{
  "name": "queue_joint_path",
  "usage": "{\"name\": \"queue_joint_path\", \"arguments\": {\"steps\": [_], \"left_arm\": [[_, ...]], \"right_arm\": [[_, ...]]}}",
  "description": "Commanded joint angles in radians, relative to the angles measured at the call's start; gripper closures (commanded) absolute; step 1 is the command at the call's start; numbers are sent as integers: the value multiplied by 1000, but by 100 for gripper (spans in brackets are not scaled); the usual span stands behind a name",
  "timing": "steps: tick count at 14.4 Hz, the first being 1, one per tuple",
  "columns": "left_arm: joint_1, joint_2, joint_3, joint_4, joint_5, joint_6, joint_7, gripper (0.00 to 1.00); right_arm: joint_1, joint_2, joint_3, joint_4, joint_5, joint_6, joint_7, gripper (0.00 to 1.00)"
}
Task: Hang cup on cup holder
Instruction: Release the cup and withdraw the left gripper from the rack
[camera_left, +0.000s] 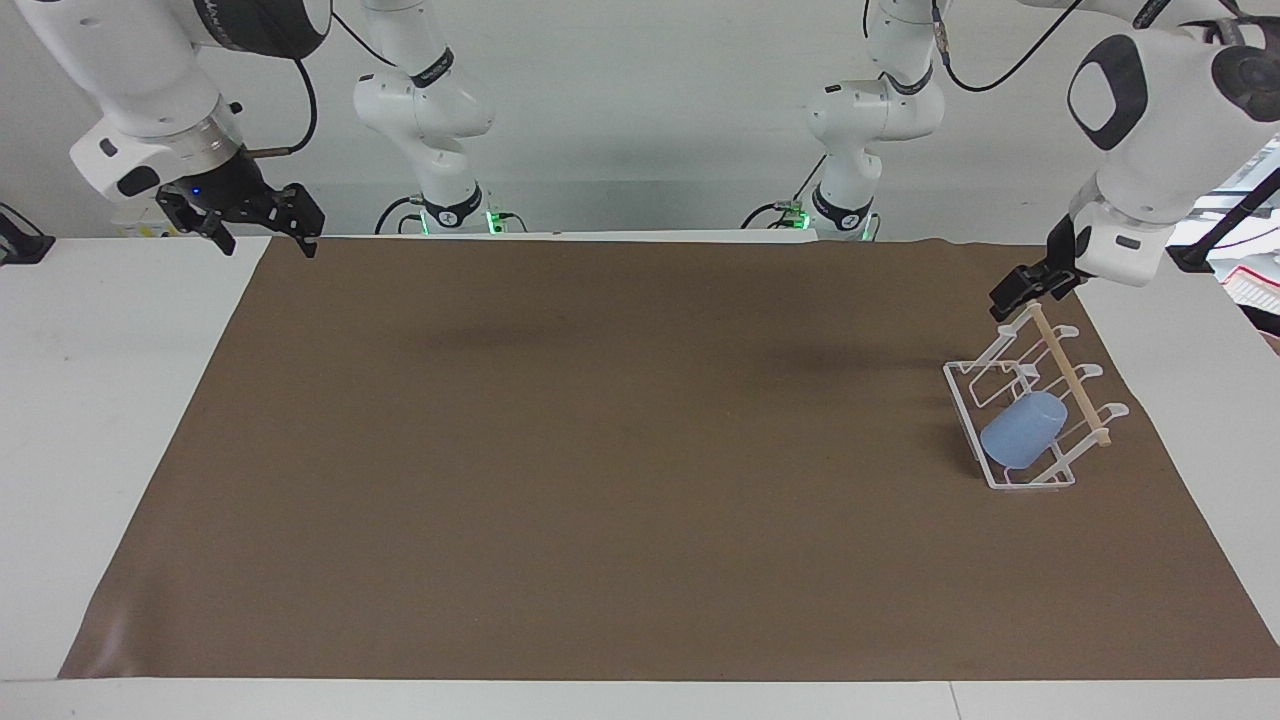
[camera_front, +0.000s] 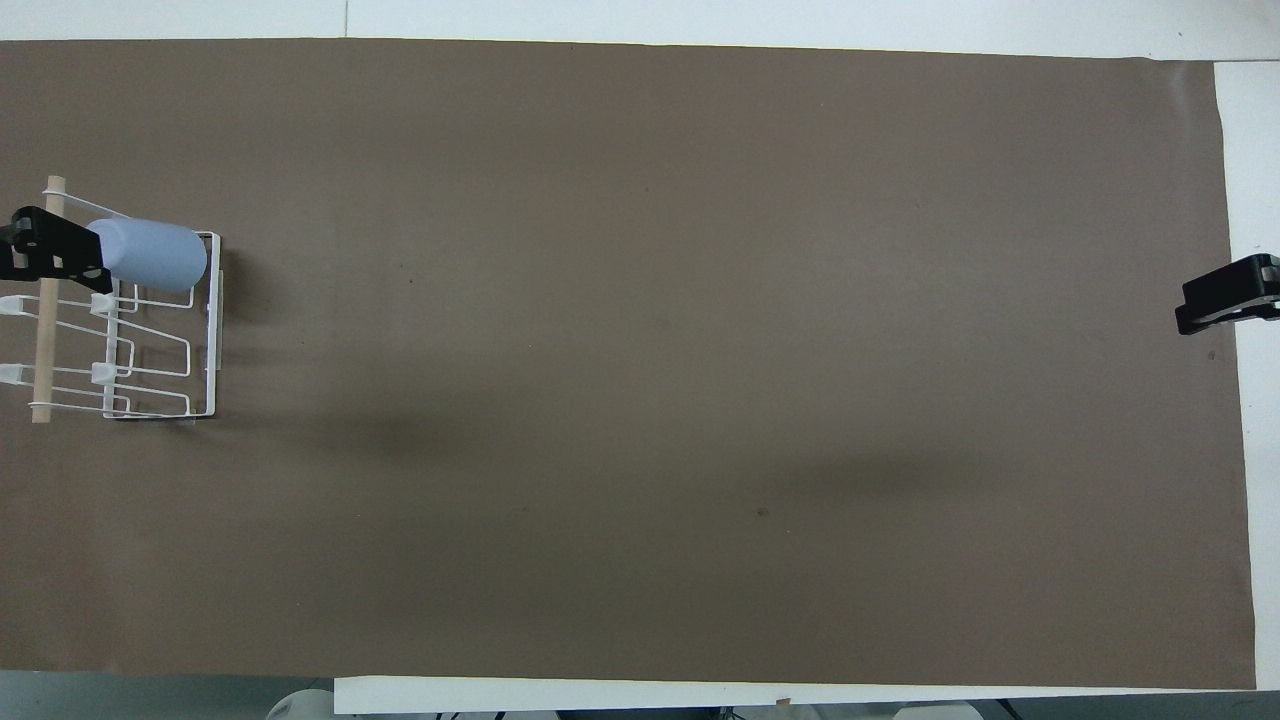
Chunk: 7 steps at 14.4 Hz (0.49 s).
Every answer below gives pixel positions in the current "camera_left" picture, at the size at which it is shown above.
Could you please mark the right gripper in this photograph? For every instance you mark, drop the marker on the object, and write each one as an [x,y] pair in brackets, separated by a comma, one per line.
[225,182]

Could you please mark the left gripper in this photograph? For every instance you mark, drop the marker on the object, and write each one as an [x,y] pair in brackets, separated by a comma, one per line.
[1060,245]

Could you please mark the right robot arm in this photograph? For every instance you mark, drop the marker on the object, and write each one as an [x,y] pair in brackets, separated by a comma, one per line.
[150,80]

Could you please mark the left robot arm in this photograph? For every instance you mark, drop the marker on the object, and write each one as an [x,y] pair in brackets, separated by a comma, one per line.
[1170,130]

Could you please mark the light blue cup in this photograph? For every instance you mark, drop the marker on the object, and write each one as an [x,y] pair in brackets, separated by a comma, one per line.
[1025,432]

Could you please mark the black stand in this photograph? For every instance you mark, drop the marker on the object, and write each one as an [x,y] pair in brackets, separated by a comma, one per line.
[22,245]
[1230,215]

